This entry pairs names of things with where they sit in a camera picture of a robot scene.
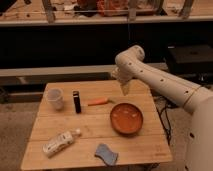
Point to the long metal shelf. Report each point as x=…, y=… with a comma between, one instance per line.
x=83, y=12

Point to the black standing eraser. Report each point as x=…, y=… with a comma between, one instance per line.
x=76, y=99

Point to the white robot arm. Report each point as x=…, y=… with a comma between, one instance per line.
x=193, y=98

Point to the black box on right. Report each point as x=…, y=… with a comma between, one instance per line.
x=190, y=59

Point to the blue sponge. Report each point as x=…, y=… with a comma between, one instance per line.
x=106, y=154

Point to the orange carrot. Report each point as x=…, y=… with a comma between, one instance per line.
x=99, y=101

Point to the orange clutter on shelf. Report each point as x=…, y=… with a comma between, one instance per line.
x=112, y=7

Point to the wooden table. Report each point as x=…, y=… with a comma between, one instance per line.
x=149, y=146

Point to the white plastic bottle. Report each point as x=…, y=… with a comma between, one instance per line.
x=60, y=142

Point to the orange round plate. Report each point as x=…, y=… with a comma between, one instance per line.
x=126, y=118

